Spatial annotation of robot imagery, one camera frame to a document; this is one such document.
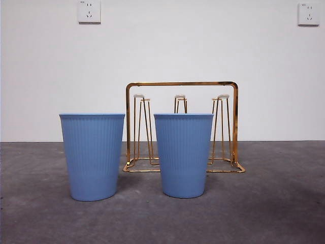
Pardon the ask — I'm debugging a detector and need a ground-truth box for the blue ribbed plastic cup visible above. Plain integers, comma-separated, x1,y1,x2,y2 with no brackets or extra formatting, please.
153,113,214,199
59,113,126,202

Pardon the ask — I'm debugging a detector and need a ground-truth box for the gold wire cup rack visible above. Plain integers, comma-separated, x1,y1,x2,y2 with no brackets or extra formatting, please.
122,81,246,174

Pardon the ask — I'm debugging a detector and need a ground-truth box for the white wall socket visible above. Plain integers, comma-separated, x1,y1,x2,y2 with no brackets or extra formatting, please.
298,2,320,27
77,0,102,25

